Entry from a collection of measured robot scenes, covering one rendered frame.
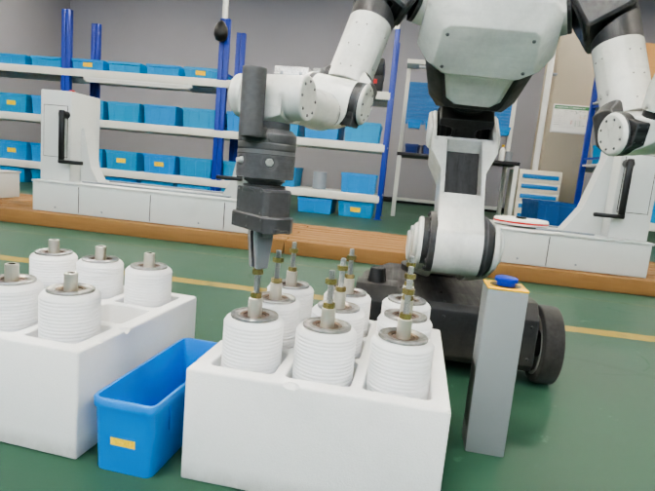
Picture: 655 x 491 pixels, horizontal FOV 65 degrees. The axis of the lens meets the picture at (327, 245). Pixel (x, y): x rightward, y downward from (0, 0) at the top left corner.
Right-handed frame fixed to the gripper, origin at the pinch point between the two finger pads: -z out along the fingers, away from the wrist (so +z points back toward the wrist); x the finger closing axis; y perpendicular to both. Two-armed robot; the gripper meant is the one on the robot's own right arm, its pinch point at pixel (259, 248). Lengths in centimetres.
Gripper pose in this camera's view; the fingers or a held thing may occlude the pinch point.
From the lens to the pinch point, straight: 80.6
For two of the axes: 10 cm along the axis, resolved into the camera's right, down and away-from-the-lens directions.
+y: -7.7, 0.3, -6.4
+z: 0.9, -9.8, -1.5
